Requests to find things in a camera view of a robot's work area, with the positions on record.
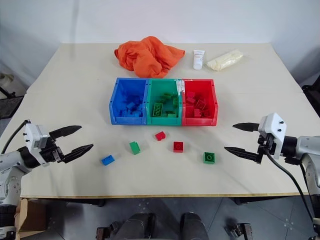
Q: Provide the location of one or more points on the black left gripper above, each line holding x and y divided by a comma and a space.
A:
51, 155

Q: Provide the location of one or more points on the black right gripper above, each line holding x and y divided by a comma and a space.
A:
266, 146

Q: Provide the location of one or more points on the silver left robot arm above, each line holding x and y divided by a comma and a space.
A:
10, 172

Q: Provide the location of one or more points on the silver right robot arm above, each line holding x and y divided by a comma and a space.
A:
306, 150

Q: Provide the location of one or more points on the red plastic bin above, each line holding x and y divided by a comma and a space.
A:
212, 120

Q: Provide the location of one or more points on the blue building brick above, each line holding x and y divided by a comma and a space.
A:
136, 114
131, 105
108, 160

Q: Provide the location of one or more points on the red building brick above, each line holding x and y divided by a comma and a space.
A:
197, 113
190, 97
205, 113
178, 147
200, 104
160, 136

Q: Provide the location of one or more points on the blue plastic bin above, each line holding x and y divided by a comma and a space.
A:
117, 120

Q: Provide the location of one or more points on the green plastic bin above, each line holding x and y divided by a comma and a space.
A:
150, 120

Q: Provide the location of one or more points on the clear bag of pale filling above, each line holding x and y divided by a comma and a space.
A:
225, 60

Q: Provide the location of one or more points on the white tape strip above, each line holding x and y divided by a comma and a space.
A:
180, 87

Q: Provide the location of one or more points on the brown cardboard box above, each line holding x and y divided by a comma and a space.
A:
32, 217

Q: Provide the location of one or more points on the black table caster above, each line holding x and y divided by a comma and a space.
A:
107, 231
240, 228

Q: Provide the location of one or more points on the long green building brick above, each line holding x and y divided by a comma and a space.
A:
158, 110

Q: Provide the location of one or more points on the white squeeze tube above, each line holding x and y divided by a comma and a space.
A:
198, 59

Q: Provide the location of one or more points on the dark rounded shape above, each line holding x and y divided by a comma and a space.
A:
193, 226
138, 226

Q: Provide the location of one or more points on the crumpled orange cloth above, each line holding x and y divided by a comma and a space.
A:
147, 56

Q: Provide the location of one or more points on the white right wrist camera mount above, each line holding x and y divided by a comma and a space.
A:
272, 125

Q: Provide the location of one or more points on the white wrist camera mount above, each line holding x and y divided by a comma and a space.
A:
272, 125
33, 135

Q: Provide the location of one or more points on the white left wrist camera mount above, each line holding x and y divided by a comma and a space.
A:
33, 135

